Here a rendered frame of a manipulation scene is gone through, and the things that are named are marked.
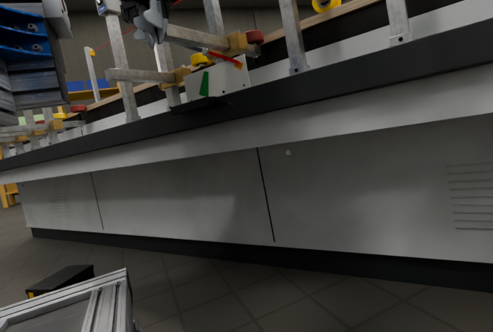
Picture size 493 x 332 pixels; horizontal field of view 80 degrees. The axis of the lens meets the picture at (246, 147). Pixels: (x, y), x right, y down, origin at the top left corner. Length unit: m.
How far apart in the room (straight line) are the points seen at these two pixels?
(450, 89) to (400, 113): 0.10
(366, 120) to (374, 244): 0.47
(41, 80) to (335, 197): 0.90
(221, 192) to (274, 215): 0.27
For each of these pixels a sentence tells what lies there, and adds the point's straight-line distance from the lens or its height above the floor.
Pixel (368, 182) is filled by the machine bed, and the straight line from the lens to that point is 1.03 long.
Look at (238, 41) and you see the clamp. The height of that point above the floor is 0.84.
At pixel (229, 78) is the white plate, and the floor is 0.74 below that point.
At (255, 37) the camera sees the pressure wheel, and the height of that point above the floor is 0.88.
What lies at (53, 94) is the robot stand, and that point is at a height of 0.74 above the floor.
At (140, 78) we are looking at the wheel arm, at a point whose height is 0.80.
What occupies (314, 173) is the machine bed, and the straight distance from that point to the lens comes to 1.07.
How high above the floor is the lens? 0.58
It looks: 3 degrees down
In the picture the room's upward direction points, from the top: 11 degrees counter-clockwise
